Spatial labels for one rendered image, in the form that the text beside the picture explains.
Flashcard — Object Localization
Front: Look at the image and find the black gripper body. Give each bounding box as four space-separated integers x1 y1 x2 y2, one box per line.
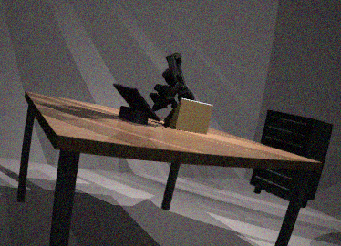
149 87 178 108

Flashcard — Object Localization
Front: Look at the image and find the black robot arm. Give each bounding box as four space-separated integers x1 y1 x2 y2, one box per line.
153 52 196 101

